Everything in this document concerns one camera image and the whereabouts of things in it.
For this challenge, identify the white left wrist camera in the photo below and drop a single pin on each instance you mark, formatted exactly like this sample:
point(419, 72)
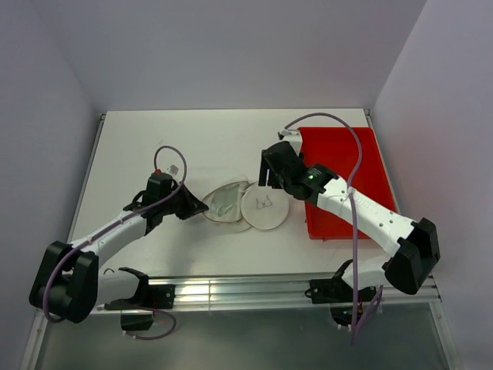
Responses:
point(171, 170)

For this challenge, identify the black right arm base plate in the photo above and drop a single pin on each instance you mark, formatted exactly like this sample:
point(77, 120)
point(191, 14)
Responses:
point(329, 291)

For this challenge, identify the aluminium mounting rail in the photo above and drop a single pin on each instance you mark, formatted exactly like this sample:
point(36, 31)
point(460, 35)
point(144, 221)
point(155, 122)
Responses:
point(235, 293)

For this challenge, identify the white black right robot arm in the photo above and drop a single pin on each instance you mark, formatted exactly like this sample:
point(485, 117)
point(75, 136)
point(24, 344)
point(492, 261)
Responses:
point(410, 247)

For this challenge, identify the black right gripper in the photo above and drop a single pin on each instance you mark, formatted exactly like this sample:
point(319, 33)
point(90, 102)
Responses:
point(263, 175)

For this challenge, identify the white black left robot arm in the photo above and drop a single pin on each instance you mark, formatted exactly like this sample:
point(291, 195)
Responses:
point(69, 283)

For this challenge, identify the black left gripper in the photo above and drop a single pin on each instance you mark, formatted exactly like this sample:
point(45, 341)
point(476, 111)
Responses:
point(192, 205)

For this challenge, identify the red plastic tray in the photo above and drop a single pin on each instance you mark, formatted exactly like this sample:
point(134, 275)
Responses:
point(336, 149)

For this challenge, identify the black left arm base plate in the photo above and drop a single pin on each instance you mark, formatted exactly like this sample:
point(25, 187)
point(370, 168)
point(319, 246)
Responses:
point(161, 294)

